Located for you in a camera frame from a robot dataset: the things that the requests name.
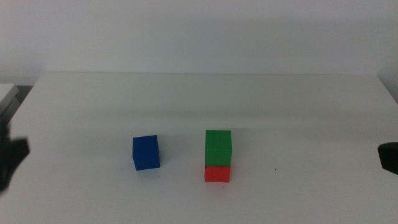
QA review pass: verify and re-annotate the blue cube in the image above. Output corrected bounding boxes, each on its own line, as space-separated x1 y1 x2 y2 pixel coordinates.
132 134 161 171

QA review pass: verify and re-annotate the green cube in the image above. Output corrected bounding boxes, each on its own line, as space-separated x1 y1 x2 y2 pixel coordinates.
205 129 233 167

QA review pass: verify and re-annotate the red cube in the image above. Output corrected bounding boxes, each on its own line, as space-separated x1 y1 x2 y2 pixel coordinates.
204 165 232 184

